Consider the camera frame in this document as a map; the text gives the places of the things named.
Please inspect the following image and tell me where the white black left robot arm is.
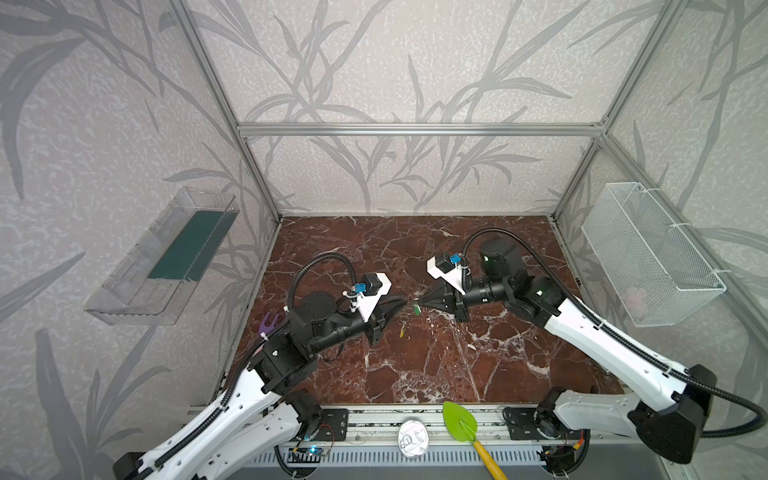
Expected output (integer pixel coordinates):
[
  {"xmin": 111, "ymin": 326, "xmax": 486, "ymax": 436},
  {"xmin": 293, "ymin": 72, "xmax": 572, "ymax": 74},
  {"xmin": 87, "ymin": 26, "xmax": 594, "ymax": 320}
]
[{"xmin": 113, "ymin": 292, "xmax": 406, "ymax": 479}]

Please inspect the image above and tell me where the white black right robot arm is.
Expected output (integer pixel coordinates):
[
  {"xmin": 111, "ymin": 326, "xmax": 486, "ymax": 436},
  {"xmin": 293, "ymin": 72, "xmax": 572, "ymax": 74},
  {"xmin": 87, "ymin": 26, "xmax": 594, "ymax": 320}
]
[{"xmin": 417, "ymin": 238, "xmax": 712, "ymax": 464}]

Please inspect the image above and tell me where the round silver tin lid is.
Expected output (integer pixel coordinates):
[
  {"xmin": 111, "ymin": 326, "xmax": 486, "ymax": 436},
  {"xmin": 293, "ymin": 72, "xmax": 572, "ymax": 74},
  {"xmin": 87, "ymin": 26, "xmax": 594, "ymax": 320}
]
[{"xmin": 397, "ymin": 419, "xmax": 430, "ymax": 459}]

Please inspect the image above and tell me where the purple toy rake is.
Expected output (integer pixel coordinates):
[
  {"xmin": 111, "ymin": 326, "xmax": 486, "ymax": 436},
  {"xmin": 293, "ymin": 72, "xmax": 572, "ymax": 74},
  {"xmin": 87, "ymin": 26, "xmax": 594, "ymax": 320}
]
[{"xmin": 258, "ymin": 312, "xmax": 285, "ymax": 336}]

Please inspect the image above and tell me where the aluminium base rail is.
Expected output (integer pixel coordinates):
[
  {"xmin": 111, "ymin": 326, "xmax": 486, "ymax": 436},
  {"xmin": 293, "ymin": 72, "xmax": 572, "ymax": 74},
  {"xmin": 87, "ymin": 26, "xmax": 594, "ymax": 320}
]
[{"xmin": 161, "ymin": 403, "xmax": 697, "ymax": 480}]

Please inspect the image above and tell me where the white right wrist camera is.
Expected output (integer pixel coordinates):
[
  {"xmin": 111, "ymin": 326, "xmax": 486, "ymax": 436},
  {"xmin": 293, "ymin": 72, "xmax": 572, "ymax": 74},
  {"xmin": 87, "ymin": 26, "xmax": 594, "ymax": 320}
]
[{"xmin": 426, "ymin": 253, "xmax": 469, "ymax": 294}]

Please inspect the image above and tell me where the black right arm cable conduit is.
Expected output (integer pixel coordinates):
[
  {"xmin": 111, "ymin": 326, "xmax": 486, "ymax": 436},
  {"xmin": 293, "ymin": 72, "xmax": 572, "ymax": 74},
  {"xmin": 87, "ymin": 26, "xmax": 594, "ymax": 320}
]
[{"xmin": 461, "ymin": 227, "xmax": 768, "ymax": 438}]

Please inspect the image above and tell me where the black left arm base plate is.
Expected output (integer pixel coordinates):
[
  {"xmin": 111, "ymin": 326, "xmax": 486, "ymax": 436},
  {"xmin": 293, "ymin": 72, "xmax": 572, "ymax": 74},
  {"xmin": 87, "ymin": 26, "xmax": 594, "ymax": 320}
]
[{"xmin": 292, "ymin": 408, "xmax": 350, "ymax": 442}]

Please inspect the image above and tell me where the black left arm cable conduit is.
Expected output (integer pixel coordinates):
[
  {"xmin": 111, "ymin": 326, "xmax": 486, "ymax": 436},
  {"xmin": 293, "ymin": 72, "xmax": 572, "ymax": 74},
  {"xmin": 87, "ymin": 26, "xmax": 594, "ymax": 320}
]
[{"xmin": 131, "ymin": 251, "xmax": 359, "ymax": 480}]

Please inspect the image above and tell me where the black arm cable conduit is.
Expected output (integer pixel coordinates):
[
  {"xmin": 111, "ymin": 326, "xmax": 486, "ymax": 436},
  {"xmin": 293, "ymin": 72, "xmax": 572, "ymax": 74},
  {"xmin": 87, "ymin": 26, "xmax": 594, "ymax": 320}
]
[
  {"xmin": 131, "ymin": 251, "xmax": 359, "ymax": 480},
  {"xmin": 461, "ymin": 227, "xmax": 768, "ymax": 438}
]

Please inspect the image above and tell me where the pink object in basket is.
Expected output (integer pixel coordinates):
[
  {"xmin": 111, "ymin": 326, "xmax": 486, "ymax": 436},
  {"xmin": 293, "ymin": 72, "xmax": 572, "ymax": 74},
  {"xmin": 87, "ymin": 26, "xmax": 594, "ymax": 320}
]
[{"xmin": 622, "ymin": 286, "xmax": 649, "ymax": 320}]

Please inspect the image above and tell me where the white wire mesh basket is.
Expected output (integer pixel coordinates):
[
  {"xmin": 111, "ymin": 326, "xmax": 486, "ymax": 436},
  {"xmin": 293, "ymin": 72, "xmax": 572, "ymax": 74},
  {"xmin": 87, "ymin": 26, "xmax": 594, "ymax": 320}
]
[{"xmin": 582, "ymin": 182, "xmax": 727, "ymax": 328}]

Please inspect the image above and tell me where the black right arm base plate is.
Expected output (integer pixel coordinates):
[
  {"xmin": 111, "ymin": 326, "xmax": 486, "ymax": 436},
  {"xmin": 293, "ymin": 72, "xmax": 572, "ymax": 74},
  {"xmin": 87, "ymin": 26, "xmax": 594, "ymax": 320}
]
[{"xmin": 502, "ymin": 406, "xmax": 582, "ymax": 442}]

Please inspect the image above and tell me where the green toy shovel yellow handle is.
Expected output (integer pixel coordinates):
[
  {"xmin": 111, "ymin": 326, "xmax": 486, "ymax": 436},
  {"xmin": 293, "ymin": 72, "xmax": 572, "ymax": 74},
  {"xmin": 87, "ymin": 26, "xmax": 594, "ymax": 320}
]
[{"xmin": 442, "ymin": 402, "xmax": 507, "ymax": 480}]

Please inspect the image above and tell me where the clear plastic wall tray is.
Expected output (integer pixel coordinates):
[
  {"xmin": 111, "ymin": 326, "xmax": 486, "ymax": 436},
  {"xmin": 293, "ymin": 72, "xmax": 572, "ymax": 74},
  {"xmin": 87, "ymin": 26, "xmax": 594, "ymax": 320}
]
[{"xmin": 84, "ymin": 187, "xmax": 240, "ymax": 326}]

